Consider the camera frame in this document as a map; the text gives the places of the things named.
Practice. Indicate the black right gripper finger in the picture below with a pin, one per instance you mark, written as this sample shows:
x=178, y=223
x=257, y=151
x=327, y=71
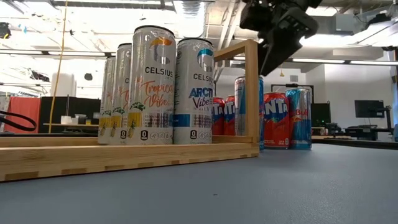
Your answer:
x=273, y=53

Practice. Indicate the white Celsius Arctic Vibe can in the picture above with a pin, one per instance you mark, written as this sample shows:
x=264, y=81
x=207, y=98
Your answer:
x=194, y=93

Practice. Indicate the white Celsius Tropical Vibe can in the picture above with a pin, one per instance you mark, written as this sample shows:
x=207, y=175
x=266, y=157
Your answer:
x=105, y=102
x=122, y=93
x=152, y=93

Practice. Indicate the wooden slatted shelf rack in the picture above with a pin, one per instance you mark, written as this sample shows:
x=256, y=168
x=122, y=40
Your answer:
x=93, y=155

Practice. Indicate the linear ceiling light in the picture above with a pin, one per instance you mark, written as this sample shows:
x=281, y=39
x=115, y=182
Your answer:
x=323, y=60
x=77, y=53
x=18, y=52
x=373, y=63

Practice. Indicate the blue silver Red Bull can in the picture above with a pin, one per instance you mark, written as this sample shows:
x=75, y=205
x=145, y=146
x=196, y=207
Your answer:
x=238, y=105
x=300, y=124

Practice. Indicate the red Fanta can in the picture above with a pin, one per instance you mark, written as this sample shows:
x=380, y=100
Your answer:
x=276, y=124
x=218, y=119
x=229, y=118

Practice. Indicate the black cabinet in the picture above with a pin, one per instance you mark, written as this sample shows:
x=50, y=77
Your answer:
x=321, y=115

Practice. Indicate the black computer monitor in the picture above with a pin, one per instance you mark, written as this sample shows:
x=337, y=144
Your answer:
x=369, y=109

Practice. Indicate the black office desk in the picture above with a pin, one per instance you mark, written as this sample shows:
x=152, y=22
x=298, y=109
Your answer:
x=367, y=130

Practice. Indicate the blue panel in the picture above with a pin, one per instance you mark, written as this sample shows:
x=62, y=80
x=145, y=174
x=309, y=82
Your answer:
x=395, y=105

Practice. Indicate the wooden desk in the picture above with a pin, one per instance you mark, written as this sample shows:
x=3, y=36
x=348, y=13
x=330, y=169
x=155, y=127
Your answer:
x=77, y=125

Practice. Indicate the white round column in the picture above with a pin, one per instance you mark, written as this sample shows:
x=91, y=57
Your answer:
x=63, y=84

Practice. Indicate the white box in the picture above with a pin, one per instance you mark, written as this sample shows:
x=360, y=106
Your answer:
x=66, y=120

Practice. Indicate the black partition panel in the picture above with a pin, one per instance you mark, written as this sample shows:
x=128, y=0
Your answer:
x=56, y=109

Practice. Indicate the orange partition panel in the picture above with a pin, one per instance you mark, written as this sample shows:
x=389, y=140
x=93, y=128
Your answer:
x=23, y=113

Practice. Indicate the black ceiling device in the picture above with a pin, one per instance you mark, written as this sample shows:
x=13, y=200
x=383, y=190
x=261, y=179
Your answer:
x=4, y=30

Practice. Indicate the grey wall vent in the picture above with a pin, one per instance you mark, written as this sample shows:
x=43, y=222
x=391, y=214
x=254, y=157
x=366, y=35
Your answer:
x=294, y=78

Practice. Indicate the black dome camera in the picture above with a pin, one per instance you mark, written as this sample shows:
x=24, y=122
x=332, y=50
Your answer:
x=88, y=76

